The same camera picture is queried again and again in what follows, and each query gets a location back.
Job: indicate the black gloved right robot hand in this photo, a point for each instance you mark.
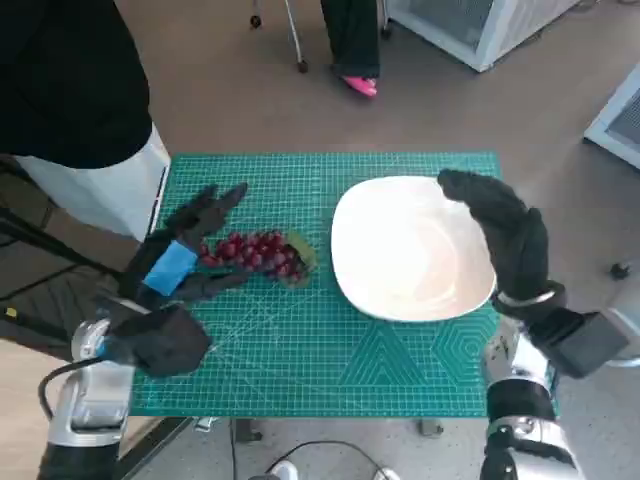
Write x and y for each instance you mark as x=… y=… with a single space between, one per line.
x=515 y=240

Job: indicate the black left robot hand, blue tape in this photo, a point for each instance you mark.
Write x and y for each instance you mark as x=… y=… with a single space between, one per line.
x=167 y=267

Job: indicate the red toy grape bunch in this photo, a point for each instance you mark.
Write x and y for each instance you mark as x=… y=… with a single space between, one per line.
x=260 y=252

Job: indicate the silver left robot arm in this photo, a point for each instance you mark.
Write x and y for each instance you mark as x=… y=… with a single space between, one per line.
x=90 y=400

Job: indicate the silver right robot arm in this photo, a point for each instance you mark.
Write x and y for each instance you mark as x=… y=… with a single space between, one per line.
x=522 y=400

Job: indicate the white square plate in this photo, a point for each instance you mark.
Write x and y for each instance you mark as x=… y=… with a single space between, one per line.
x=405 y=250

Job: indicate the black metal stand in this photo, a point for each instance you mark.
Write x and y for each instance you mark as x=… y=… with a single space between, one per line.
x=45 y=270

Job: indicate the white cabinet with vent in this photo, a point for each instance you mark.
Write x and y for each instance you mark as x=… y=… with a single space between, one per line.
x=620 y=125

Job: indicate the green cutting mat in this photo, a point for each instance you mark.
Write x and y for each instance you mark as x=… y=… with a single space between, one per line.
x=310 y=350

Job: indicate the person in black top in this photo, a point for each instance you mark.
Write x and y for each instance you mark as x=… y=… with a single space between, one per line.
x=65 y=85

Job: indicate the large white mesh cabinet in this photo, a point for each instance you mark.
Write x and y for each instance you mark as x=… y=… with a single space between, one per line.
x=480 y=30

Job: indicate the white round foot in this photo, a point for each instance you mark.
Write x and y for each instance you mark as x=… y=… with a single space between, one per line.
x=285 y=471
x=389 y=474

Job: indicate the person with pink shoe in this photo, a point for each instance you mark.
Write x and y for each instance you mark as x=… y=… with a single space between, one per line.
x=352 y=40

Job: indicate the black caster wheel on rod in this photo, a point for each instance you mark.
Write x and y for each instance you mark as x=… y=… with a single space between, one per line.
x=255 y=20

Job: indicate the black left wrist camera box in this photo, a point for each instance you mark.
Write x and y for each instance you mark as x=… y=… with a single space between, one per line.
x=165 y=340

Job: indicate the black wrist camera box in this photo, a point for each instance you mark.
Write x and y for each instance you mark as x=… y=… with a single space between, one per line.
x=587 y=342
x=165 y=340

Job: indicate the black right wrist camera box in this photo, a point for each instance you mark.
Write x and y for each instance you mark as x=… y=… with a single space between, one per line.
x=587 y=342

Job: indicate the metal table bracket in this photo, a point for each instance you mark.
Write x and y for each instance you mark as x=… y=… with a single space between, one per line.
x=204 y=422
x=431 y=427
x=248 y=430

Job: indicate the metal frame leg with caster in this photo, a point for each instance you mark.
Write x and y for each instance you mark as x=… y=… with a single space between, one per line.
x=295 y=35

